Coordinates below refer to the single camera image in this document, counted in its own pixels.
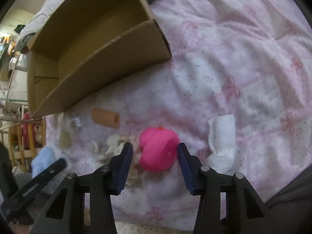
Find light blue fuzzy socks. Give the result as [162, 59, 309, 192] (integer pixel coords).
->
[31, 145, 57, 179]

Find white cloth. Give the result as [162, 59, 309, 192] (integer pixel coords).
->
[204, 114, 237, 174]

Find pink rubber duck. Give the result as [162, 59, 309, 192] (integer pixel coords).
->
[139, 127, 180, 172]

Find tan silicone tube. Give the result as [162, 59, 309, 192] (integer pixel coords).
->
[91, 108, 121, 129]

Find yellow wooden rack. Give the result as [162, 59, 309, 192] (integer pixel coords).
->
[8, 118, 46, 173]

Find pink bow-print quilt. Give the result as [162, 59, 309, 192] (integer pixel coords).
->
[47, 0, 311, 233]

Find white floral duvet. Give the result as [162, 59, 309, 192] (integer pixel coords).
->
[15, 0, 64, 52]

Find brown cardboard box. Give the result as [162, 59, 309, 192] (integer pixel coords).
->
[27, 0, 171, 118]

